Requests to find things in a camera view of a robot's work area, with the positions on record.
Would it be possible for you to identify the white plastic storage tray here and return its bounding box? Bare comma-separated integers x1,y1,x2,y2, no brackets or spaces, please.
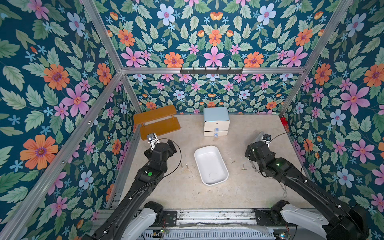
194,146,229,186

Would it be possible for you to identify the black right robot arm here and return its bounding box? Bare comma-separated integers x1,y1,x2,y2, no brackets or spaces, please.
245,141,370,240

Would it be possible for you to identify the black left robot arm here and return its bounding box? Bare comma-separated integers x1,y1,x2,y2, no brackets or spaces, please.
82,139,181,240

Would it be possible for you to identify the orange wooden shelf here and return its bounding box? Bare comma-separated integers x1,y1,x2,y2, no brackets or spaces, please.
134,105,181,141

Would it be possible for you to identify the red strawberry toy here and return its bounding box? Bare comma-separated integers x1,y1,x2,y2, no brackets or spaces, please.
281,117,288,126

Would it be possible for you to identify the grey-blue drawer cabinet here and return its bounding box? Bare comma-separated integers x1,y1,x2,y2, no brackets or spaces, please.
204,107,230,138

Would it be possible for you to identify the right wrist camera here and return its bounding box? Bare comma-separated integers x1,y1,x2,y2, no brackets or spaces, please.
262,134,272,144

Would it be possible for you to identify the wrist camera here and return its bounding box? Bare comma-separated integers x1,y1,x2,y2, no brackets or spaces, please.
262,134,272,144
147,133,158,150

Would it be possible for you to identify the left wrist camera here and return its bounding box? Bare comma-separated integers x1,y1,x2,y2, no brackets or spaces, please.
147,133,158,150

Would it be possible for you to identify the silver purse chain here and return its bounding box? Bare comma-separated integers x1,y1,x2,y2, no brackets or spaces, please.
250,160,289,199

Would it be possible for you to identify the black hook rail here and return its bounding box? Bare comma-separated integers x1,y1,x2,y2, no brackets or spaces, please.
180,67,244,75

